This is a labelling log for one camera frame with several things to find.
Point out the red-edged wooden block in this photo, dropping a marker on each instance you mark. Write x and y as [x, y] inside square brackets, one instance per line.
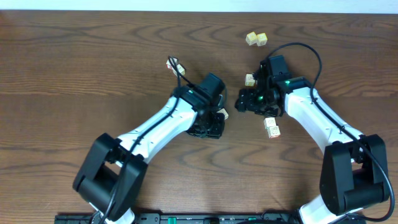
[172, 63]

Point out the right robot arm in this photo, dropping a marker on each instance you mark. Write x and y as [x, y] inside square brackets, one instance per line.
[354, 171]

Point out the green-edged wooden block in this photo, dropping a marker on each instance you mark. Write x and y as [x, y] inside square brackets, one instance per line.
[269, 122]

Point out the yellow-top block left of pair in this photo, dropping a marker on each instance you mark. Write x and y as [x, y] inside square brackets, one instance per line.
[251, 38]

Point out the yellow-top block of pair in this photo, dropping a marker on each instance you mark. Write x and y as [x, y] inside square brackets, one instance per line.
[251, 38]
[261, 39]

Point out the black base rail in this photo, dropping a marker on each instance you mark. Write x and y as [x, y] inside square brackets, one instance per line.
[269, 216]

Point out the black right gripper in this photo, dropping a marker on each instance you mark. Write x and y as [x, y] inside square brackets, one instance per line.
[247, 102]

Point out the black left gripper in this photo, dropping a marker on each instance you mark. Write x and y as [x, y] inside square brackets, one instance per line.
[206, 128]

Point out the blue-edged wooden block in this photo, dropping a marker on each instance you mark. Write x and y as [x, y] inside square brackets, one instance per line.
[224, 112]

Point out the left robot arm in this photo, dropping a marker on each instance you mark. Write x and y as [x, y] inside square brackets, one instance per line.
[113, 171]

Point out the yellow number 8 block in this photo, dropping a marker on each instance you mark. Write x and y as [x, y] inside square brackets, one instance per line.
[250, 80]

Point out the red-edged spiral block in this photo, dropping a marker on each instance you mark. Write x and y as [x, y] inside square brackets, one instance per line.
[273, 132]

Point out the yellow-top block right of pair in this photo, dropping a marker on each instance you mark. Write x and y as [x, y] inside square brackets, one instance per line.
[261, 39]

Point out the yellow letter G block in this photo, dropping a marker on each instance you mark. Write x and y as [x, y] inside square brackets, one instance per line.
[179, 70]

